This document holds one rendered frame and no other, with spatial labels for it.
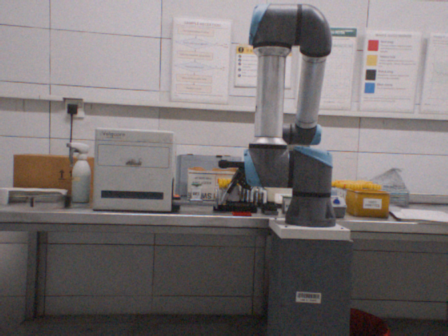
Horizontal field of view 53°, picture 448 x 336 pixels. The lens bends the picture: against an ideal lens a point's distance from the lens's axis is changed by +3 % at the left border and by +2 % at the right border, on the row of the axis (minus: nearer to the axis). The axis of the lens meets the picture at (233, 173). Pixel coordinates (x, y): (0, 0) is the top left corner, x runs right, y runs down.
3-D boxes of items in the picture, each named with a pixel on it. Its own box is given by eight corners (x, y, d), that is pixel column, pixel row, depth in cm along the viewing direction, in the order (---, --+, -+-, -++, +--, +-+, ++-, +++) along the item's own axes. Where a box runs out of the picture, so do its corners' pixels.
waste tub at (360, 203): (354, 217, 171) (355, 191, 171) (345, 212, 185) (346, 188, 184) (389, 218, 172) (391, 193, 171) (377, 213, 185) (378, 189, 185)
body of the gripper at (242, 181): (249, 193, 163) (267, 165, 163) (230, 181, 162) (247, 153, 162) (247, 191, 170) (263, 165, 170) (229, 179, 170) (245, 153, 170)
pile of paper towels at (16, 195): (-10, 201, 173) (-9, 189, 173) (3, 198, 184) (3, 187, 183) (59, 203, 175) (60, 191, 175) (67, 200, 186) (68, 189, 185)
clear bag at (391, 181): (373, 206, 211) (376, 167, 210) (351, 201, 227) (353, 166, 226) (417, 206, 220) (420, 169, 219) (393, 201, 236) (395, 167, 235)
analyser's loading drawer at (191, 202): (161, 207, 161) (162, 193, 160) (163, 205, 167) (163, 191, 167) (217, 208, 163) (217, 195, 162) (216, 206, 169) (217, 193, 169)
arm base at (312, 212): (339, 229, 124) (340, 194, 124) (285, 225, 126) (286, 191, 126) (333, 221, 139) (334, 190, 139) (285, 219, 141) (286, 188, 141)
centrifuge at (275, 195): (265, 207, 188) (267, 179, 187) (265, 200, 217) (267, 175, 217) (323, 210, 186) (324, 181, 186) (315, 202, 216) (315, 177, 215)
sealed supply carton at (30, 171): (11, 196, 189) (11, 153, 188) (38, 191, 213) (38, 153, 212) (85, 199, 188) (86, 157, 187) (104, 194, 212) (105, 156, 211)
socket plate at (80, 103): (65, 117, 216) (65, 99, 215) (65, 117, 217) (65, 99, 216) (83, 117, 216) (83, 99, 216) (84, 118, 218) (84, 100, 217)
